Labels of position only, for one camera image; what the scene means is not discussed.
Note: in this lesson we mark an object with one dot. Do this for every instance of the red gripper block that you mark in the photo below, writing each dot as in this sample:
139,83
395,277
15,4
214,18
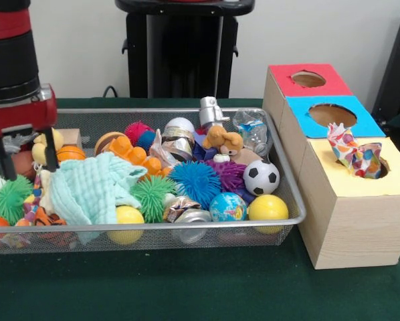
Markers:
23,117

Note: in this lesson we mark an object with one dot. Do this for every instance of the mint green cloth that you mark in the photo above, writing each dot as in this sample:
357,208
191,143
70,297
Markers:
86,190

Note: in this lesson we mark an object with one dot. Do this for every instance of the brown plush teddy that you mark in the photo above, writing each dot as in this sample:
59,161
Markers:
223,140

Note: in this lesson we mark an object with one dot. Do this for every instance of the colourful polka dot cloth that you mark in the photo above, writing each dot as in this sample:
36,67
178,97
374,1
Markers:
357,155

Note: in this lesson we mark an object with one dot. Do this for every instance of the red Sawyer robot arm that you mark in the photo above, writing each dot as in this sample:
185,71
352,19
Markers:
9,60

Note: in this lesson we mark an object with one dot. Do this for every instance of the clear mesh bin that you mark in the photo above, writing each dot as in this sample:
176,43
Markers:
186,245

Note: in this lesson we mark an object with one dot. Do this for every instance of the wooden box with three holes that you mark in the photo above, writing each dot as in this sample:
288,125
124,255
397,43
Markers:
354,227

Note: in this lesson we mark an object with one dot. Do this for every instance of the small orange basketball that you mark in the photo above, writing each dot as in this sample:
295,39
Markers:
71,154

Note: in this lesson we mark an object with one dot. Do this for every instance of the green spiky ball with eyes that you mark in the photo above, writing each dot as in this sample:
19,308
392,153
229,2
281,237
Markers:
9,197

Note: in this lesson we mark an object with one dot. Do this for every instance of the orange tiger plush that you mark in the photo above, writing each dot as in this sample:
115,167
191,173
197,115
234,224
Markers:
46,217

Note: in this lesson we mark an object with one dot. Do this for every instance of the orange bumpy toy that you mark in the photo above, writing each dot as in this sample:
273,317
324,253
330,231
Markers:
133,155

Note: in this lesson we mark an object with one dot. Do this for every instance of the yellow ball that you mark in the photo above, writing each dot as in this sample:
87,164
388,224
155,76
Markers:
269,207
126,217

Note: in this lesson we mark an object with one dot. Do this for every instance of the blue spiky ball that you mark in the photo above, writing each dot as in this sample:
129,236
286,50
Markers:
195,182

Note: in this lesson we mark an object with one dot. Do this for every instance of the silver toy robot figure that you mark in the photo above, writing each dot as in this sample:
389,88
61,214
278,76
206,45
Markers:
211,110

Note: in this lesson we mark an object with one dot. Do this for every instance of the small globe ball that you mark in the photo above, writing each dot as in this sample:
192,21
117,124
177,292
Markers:
228,206

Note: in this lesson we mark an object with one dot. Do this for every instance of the dark green table cloth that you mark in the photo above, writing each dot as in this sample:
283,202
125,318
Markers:
186,287

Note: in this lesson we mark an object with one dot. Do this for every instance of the black and white soccer ball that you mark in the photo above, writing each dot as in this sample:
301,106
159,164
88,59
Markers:
261,177

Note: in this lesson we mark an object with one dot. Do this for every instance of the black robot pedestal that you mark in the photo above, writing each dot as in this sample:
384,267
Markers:
180,53

